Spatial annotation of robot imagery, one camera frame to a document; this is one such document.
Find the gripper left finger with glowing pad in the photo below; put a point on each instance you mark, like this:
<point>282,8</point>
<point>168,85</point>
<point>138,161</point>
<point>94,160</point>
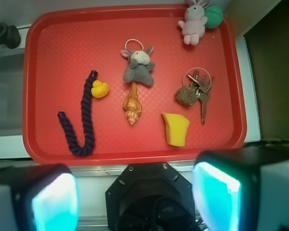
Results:
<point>38,198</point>

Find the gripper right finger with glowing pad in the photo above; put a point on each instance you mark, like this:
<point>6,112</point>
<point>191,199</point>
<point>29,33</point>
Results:
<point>245,189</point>

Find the pink plush bunny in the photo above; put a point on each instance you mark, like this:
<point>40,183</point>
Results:
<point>193,26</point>

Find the yellow sponge wedge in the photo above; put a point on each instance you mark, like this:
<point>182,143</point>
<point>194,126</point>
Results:
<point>176,127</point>

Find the brown rough rock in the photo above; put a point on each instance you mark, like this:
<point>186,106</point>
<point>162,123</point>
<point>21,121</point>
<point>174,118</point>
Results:
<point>186,96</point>

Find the yellow rubber duck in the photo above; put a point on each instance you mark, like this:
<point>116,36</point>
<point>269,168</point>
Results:
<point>99,89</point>

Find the bunch of metal keys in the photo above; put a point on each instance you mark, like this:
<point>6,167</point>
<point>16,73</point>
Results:
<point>202,80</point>

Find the orange spiral seashell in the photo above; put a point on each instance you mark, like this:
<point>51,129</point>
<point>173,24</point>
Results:
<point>131,105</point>

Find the red plastic tray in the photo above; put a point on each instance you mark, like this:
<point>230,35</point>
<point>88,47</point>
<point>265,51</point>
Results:
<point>196,102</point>

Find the black clamp knob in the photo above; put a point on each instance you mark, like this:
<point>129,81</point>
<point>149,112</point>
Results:
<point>9,36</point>

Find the green ball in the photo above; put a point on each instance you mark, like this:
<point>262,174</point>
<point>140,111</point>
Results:
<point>215,17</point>

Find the black octagonal mount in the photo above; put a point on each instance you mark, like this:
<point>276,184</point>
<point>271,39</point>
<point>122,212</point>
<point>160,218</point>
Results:
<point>150,197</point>

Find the grey plush mouse keychain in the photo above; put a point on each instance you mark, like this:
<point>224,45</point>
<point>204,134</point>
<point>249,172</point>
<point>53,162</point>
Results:
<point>139,64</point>

